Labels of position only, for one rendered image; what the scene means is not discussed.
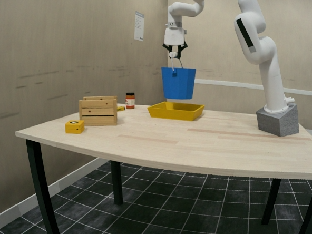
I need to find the light wooden crate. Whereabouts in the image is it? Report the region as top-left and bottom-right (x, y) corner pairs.
(79, 96), (117, 126)

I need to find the blue bucket with grey wire handle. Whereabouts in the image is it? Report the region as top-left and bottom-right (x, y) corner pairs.
(161, 52), (196, 100)

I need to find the yellow shallow tray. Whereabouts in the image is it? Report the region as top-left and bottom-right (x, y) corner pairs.
(147, 102), (205, 121)

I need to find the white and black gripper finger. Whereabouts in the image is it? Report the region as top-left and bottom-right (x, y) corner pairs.
(177, 41), (188, 59)
(162, 43), (173, 53)

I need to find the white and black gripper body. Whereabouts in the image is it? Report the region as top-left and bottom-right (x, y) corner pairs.
(164, 26), (185, 46)

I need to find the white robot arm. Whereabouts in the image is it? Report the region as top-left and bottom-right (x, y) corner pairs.
(165, 0), (295, 114)

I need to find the yellow spirit level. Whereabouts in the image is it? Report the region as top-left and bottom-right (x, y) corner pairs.
(118, 106), (125, 112)

